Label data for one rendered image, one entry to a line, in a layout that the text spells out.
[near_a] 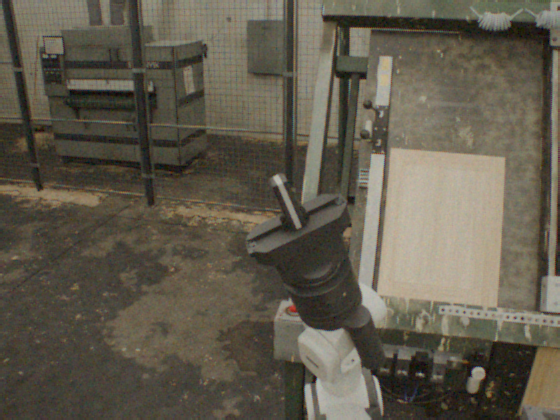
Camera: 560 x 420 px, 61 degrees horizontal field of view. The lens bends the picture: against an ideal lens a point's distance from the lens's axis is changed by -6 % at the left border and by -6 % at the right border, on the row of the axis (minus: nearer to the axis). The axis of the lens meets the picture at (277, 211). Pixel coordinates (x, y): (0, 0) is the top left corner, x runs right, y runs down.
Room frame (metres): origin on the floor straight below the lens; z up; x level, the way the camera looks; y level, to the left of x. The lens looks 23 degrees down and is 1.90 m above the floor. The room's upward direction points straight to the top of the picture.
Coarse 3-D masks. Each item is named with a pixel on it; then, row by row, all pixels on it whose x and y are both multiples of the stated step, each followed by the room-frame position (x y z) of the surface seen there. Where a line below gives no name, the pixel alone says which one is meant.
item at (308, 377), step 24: (336, 192) 2.85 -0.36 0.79; (504, 360) 1.55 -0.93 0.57; (528, 360) 1.58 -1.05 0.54; (384, 384) 1.71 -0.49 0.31; (408, 384) 1.69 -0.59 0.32; (504, 384) 1.59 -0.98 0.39; (432, 408) 1.61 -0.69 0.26; (456, 408) 1.64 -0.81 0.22; (480, 408) 1.56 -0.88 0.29; (504, 408) 1.59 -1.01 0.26
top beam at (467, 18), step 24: (336, 0) 2.20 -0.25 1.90; (360, 0) 2.18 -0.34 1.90; (384, 0) 2.16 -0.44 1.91; (408, 0) 2.14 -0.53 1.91; (432, 0) 2.12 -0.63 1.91; (456, 0) 2.10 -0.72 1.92; (480, 0) 2.08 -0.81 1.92; (504, 0) 2.06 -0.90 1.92; (528, 0) 2.04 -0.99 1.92; (360, 24) 2.19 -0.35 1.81; (384, 24) 2.16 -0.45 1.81; (408, 24) 2.14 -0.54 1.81; (432, 24) 2.11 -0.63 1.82; (456, 24) 2.08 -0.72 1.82; (528, 24) 2.00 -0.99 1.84
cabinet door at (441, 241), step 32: (416, 160) 1.83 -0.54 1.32; (448, 160) 1.80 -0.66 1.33; (480, 160) 1.78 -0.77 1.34; (416, 192) 1.76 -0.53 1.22; (448, 192) 1.73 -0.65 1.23; (480, 192) 1.71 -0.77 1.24; (384, 224) 1.71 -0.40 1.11; (416, 224) 1.69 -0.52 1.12; (448, 224) 1.67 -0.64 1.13; (480, 224) 1.64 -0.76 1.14; (384, 256) 1.64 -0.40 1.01; (416, 256) 1.62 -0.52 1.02; (448, 256) 1.60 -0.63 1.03; (480, 256) 1.58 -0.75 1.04; (384, 288) 1.57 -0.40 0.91; (416, 288) 1.55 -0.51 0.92; (448, 288) 1.53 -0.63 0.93; (480, 288) 1.51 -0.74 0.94
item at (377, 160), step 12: (384, 72) 2.04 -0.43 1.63; (384, 96) 1.98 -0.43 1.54; (372, 156) 1.85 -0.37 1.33; (384, 156) 1.84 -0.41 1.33; (372, 168) 1.82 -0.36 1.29; (372, 180) 1.79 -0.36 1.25; (372, 192) 1.76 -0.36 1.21; (372, 204) 1.74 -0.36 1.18; (372, 216) 1.71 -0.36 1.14; (372, 228) 1.69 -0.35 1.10; (372, 240) 1.66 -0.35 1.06; (372, 252) 1.64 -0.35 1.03; (360, 264) 1.62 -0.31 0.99; (372, 264) 1.61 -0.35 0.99; (360, 276) 1.59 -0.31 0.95; (372, 276) 1.59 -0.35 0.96
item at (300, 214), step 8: (280, 176) 0.52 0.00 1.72; (280, 184) 0.50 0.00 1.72; (288, 184) 0.51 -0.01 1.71; (288, 192) 0.51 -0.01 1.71; (288, 200) 0.51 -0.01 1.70; (296, 208) 0.51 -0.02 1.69; (304, 208) 0.53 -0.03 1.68; (296, 216) 0.51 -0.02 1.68; (304, 216) 0.52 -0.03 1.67; (304, 224) 0.51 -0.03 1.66
